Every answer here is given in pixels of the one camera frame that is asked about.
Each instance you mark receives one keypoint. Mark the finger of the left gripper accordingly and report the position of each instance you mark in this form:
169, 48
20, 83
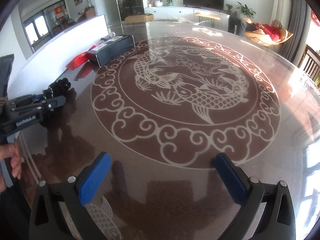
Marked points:
27, 99
49, 104

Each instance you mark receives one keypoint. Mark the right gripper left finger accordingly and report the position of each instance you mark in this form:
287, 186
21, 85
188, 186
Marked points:
80, 190

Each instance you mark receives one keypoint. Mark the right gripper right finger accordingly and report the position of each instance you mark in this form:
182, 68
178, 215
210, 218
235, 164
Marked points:
244, 192

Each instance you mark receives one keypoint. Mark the red packet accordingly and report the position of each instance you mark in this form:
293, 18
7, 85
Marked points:
79, 60

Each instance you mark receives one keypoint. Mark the gold silver cosmetic tube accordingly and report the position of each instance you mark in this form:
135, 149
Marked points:
108, 37

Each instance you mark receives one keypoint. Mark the black hair claw clip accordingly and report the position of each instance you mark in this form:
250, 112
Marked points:
57, 88

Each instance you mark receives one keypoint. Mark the person's left hand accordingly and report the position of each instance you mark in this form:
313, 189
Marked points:
12, 152

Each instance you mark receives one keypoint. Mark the white board panel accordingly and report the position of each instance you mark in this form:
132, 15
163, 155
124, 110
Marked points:
50, 61

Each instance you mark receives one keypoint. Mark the long black box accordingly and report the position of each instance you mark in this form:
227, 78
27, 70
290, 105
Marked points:
110, 49

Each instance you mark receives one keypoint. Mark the cardboard box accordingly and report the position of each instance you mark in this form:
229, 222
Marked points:
139, 18

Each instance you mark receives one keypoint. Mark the wooden dining chair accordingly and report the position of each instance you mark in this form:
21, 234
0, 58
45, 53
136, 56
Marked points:
310, 64

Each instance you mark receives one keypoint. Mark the white round vase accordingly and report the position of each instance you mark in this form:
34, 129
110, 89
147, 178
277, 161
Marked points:
158, 3

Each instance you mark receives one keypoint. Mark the white tv cabinet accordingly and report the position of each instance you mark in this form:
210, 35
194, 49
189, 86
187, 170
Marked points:
186, 15

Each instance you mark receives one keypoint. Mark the orange lounge chair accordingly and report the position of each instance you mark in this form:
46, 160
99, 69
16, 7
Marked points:
263, 39

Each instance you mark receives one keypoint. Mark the reclining person in red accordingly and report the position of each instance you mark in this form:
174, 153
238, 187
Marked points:
238, 27

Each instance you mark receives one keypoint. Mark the wooden bench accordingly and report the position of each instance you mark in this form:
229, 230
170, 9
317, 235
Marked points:
213, 18

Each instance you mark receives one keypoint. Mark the small potted plant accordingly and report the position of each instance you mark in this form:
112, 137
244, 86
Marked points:
229, 9

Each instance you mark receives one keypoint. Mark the green potted plant right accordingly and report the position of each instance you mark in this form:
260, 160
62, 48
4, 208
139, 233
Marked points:
245, 10

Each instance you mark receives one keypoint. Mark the grey curtain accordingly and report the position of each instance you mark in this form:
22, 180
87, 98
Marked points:
299, 24

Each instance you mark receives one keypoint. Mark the red wall hanging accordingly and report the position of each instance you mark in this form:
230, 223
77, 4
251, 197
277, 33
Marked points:
315, 19

